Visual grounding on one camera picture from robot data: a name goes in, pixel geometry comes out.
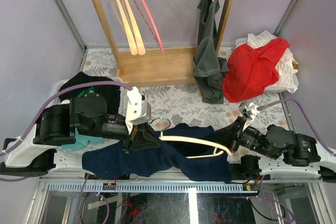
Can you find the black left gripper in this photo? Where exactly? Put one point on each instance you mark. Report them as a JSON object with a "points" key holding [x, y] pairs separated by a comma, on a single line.
{"points": [[141, 135]]}

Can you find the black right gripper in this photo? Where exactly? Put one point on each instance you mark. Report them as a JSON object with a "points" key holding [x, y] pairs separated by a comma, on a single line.
{"points": [[226, 135]]}

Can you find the cream plastic hanger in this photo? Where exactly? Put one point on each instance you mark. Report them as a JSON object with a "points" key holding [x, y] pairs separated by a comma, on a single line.
{"points": [[218, 150]]}

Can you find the navy blue t-shirt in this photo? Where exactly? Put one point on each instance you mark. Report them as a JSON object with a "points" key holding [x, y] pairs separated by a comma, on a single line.
{"points": [[194, 160]]}

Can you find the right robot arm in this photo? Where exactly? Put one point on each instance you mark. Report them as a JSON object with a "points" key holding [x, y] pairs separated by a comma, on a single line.
{"points": [[278, 153]]}

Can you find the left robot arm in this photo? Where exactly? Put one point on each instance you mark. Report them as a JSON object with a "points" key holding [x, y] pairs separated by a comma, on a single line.
{"points": [[35, 154]]}

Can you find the black t-shirt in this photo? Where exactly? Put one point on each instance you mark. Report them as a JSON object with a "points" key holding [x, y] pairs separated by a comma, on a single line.
{"points": [[110, 93]]}

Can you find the teal t-shirt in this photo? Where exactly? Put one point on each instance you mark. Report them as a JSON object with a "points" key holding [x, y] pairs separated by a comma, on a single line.
{"points": [[81, 142]]}

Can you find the red t-shirt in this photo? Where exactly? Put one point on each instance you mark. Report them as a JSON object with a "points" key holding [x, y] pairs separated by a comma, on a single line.
{"points": [[251, 70]]}

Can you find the grey t-shirt on hanger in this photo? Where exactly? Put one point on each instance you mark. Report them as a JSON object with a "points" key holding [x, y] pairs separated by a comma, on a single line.
{"points": [[210, 70]]}

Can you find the pink twisted-bar hanger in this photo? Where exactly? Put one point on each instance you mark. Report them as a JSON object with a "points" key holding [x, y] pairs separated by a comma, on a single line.
{"points": [[148, 19]]}

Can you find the light wooden hanger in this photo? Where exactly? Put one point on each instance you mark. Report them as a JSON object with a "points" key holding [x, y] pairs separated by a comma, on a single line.
{"points": [[126, 27], [135, 29]]}

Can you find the light wooden hanger left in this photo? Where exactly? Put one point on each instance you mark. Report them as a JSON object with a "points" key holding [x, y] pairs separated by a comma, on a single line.
{"points": [[126, 27]]}

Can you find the green garment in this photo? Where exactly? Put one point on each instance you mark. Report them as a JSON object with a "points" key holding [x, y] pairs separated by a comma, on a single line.
{"points": [[84, 92]]}

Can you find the wooden clothes rack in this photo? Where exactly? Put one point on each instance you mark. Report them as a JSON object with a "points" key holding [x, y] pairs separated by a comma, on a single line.
{"points": [[174, 66]]}

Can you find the white garment pile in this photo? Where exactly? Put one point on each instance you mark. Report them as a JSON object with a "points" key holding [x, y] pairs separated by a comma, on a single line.
{"points": [[287, 67]]}

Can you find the white plastic bin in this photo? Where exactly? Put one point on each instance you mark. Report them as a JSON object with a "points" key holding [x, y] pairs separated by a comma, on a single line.
{"points": [[57, 101]]}

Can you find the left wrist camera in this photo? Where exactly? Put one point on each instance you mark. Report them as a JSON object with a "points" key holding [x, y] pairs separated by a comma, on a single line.
{"points": [[138, 109]]}

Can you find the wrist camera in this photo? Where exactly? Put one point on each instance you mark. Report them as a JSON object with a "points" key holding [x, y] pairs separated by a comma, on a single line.
{"points": [[249, 112], [138, 109]]}

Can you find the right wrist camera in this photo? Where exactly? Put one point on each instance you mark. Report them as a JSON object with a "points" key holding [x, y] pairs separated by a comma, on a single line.
{"points": [[249, 112]]}

